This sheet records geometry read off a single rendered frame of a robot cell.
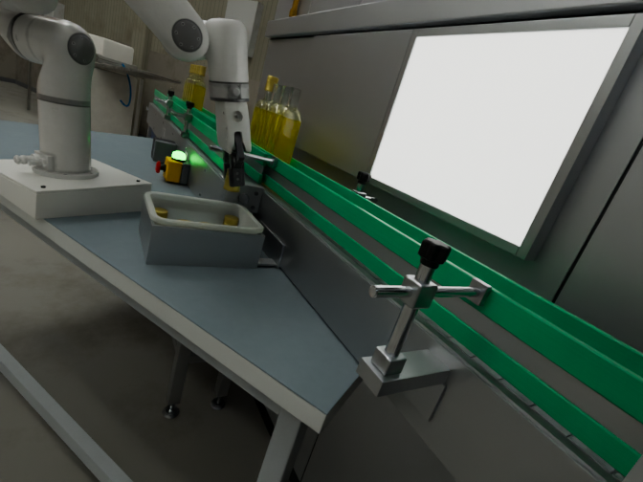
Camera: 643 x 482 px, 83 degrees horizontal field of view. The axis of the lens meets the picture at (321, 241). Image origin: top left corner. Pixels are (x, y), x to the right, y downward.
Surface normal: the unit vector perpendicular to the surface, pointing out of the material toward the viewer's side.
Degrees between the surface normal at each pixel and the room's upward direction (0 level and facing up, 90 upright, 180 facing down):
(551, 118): 90
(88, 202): 90
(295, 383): 0
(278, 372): 0
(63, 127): 89
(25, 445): 0
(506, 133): 90
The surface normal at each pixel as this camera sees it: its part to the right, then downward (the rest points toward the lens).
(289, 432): -0.48, 0.14
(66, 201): 0.83, 0.39
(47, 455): 0.29, -0.91
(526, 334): -0.83, -0.08
